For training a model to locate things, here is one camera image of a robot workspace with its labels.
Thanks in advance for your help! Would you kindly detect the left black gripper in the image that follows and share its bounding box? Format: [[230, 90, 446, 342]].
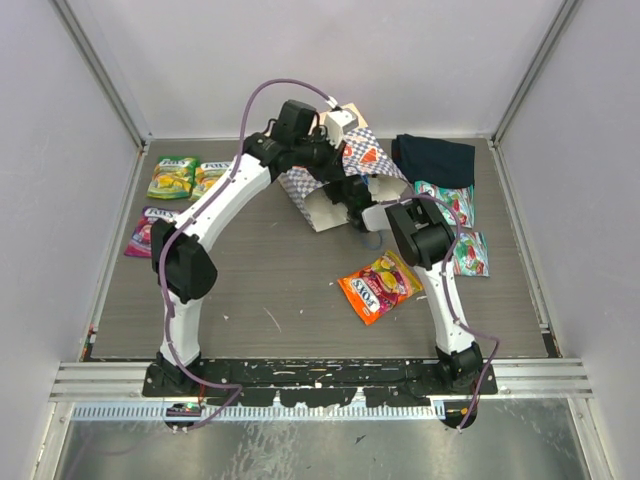
[[291, 127, 345, 184]]

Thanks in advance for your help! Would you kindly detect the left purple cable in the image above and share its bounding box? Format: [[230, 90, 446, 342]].
[[157, 78, 341, 432]]

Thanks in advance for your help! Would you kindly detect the dark blue folded cloth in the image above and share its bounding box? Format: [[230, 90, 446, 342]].
[[391, 134, 475, 189]]

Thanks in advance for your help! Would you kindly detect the slotted cable duct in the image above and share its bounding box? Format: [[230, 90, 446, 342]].
[[70, 401, 445, 422]]

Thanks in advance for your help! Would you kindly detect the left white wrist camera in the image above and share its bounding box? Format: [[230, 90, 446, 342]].
[[321, 106, 359, 146]]

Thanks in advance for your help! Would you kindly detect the orange fruit candy bag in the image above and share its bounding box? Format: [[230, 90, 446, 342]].
[[338, 250, 423, 326]]

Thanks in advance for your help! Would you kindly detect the blue checkered paper bag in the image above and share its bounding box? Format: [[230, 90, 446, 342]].
[[278, 103, 408, 233]]

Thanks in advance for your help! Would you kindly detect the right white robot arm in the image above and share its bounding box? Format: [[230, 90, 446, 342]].
[[324, 177, 486, 394]]

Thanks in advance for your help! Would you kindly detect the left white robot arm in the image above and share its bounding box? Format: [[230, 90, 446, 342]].
[[146, 100, 358, 396]]

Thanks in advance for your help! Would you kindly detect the yellow green candy bag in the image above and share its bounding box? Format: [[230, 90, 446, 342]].
[[146, 156, 200, 200], [190, 161, 232, 202]]

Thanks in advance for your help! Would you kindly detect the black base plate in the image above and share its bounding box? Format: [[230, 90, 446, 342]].
[[142, 358, 497, 408]]

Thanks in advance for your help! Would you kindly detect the green snack packet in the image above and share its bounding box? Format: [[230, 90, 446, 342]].
[[414, 181, 475, 229]]

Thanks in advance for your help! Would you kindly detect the purple berries snack bag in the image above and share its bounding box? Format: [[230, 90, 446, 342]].
[[124, 206, 180, 258]]

